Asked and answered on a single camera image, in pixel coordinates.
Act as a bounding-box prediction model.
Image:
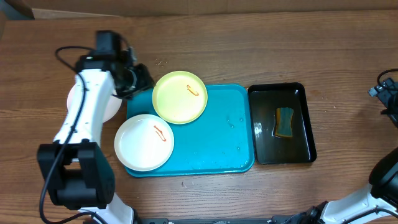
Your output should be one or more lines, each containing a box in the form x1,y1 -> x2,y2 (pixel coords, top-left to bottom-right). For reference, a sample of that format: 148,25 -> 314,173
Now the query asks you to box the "green yellow sponge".
274,107 -> 294,138

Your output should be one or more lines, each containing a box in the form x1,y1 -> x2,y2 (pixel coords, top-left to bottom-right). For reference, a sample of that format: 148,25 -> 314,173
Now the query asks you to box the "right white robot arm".
285,149 -> 397,223

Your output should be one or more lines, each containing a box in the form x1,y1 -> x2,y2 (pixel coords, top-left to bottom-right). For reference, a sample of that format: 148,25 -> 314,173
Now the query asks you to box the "pale pink plate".
67,85 -> 122,123

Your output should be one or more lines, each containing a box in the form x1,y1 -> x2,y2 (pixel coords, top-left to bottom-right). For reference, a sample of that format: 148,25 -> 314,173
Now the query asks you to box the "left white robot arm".
37,47 -> 154,223

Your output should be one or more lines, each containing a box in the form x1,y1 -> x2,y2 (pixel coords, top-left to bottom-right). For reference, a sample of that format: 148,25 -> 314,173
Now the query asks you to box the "black water tray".
248,82 -> 317,164

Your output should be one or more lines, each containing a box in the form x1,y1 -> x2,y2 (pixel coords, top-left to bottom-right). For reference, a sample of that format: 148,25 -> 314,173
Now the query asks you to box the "yellow plate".
152,71 -> 208,124

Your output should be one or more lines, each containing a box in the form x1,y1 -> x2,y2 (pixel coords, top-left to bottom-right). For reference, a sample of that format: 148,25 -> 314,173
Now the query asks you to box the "white plate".
114,114 -> 174,172

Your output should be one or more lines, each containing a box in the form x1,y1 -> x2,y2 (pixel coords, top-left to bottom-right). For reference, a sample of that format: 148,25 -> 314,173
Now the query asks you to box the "teal plastic tray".
127,84 -> 254,177

